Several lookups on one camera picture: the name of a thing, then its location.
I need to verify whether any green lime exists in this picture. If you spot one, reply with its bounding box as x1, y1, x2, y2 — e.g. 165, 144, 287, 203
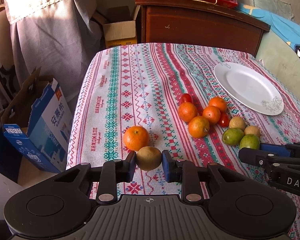
222, 128, 244, 146
239, 134, 260, 150

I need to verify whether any brown kiwi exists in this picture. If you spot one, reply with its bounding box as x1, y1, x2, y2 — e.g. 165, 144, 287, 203
229, 116, 246, 131
244, 126, 261, 138

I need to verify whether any brown kiwi fruit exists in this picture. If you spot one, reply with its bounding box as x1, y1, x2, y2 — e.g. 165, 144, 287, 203
136, 146, 162, 171

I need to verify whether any brown kiwi back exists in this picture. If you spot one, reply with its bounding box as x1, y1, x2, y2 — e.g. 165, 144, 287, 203
229, 116, 246, 131

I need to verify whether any orange mandarin front cluster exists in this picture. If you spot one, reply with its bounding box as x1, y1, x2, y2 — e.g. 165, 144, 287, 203
188, 116, 210, 138

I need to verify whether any orange mandarin cluster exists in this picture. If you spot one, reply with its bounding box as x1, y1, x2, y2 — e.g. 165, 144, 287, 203
188, 116, 210, 138
202, 106, 221, 125
178, 102, 198, 123
209, 96, 228, 113

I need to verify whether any red cherry tomato front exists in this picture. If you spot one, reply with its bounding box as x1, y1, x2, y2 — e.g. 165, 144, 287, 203
218, 112, 230, 128

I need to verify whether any red cherry tomato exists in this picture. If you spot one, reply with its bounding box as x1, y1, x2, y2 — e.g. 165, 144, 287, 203
218, 112, 230, 128
180, 93, 193, 103

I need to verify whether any orange mandarin back cluster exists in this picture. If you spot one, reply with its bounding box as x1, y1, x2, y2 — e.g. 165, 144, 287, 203
209, 96, 228, 113

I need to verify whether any red cherry tomato back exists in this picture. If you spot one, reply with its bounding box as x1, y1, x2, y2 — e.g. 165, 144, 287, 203
180, 93, 193, 103

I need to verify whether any white ceramic plate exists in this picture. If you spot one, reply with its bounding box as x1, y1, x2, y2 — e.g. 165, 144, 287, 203
213, 62, 284, 116

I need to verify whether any patterned red green tablecloth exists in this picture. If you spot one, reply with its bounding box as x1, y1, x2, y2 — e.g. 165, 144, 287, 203
67, 43, 300, 239

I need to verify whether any blue white milk carton box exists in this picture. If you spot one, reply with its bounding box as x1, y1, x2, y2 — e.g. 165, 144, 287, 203
0, 69, 72, 173

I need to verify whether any grey green sofa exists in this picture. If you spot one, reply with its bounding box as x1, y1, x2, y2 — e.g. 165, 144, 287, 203
238, 0, 300, 100

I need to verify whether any blue cartoon pillow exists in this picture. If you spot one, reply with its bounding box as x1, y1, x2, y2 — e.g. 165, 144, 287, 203
236, 3, 300, 120

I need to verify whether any brown cardboard box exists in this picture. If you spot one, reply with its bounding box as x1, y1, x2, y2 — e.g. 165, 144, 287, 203
92, 5, 140, 48

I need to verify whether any dark wooden cabinet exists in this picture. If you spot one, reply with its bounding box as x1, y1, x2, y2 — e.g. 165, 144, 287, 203
135, 0, 270, 56

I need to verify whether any grey green cushion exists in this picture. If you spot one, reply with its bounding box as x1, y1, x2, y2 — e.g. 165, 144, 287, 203
250, 0, 300, 23

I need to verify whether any checked grey curtain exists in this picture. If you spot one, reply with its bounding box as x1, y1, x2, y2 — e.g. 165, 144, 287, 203
4, 0, 102, 107

